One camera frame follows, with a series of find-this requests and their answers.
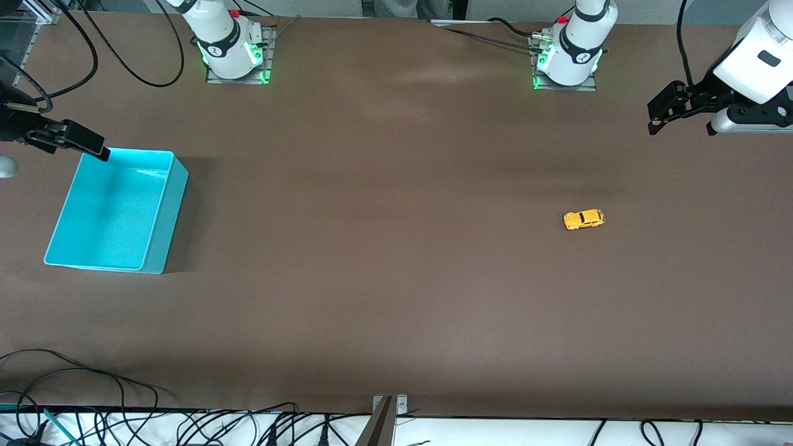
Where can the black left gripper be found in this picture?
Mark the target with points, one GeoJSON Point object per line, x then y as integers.
{"type": "Point", "coordinates": [704, 97]}

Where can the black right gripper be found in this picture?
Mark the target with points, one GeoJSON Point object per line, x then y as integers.
{"type": "Point", "coordinates": [13, 124]}

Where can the yellow beetle toy car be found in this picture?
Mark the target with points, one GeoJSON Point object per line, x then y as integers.
{"type": "Point", "coordinates": [582, 219]}

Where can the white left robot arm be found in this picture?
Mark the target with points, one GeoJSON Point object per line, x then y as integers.
{"type": "Point", "coordinates": [579, 49]}

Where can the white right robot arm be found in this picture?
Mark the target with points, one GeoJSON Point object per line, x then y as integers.
{"type": "Point", "coordinates": [223, 43]}

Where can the turquoise plastic bin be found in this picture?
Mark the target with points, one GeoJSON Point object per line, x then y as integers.
{"type": "Point", "coordinates": [111, 217]}

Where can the person grey trousers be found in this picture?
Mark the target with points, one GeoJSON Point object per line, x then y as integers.
{"type": "Point", "coordinates": [396, 7]}

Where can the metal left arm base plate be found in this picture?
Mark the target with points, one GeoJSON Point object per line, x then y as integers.
{"type": "Point", "coordinates": [564, 88]}

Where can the aluminium frame with panel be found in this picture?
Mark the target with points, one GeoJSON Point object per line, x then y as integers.
{"type": "Point", "coordinates": [40, 11]}

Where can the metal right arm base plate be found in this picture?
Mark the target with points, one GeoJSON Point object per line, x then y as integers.
{"type": "Point", "coordinates": [238, 80]}

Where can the small metal bracket plate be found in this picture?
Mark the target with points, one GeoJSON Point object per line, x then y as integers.
{"type": "Point", "coordinates": [403, 404]}

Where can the grey camera mount bar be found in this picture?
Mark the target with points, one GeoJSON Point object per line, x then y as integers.
{"type": "Point", "coordinates": [378, 430]}

